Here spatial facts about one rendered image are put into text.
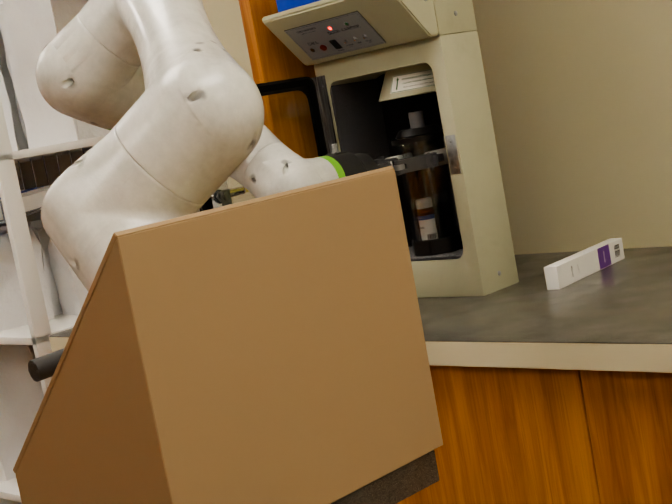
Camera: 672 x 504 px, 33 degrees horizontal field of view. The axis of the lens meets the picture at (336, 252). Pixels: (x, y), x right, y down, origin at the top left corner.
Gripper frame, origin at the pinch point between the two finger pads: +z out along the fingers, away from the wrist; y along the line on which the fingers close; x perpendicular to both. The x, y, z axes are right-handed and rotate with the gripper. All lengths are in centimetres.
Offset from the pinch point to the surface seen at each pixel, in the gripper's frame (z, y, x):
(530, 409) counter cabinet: -33, -40, 37
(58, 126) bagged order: -4, 115, -21
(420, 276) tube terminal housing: -6.2, 0.1, 21.4
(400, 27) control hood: -11.4, -9.9, -24.0
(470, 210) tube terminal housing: -6.0, -14.1, 9.8
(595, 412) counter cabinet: -33, -52, 37
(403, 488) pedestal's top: -83, -60, 29
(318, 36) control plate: -13.4, 8.2, -25.9
